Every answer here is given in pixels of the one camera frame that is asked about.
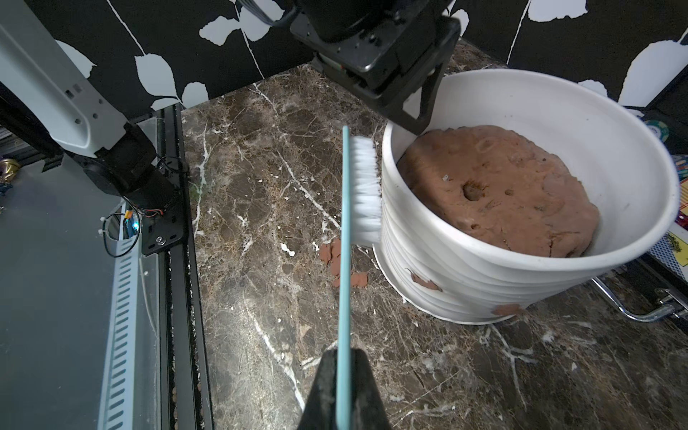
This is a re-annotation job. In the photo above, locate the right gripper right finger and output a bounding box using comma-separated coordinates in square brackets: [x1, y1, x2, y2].
[351, 349, 392, 430]

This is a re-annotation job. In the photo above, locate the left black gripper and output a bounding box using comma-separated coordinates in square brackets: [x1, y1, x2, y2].
[290, 0, 462, 134]

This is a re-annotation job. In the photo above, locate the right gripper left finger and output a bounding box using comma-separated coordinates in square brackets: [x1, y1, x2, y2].
[297, 349, 338, 430]

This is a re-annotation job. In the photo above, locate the white ceramic flower pot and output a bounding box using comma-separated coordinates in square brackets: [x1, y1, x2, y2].
[373, 68, 682, 326]

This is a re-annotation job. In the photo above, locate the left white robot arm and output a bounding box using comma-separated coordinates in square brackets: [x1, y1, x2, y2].
[1, 1, 462, 215]

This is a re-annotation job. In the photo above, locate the fallen mud piece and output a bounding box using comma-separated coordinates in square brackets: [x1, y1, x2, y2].
[318, 238, 368, 288]

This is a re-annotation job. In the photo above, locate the brown clay soil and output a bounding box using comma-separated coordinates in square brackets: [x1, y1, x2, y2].
[397, 125, 600, 258]

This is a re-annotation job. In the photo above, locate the white perforated strip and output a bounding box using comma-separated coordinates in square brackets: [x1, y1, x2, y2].
[97, 202, 139, 429]

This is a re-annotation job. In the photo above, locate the small circuit board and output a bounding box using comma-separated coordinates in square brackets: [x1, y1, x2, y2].
[121, 210, 140, 239]

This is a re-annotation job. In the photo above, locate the black poker chip case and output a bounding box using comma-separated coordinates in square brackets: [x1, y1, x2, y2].
[590, 74, 688, 324]

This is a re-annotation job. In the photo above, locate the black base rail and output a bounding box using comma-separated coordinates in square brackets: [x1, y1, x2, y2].
[157, 105, 214, 429]

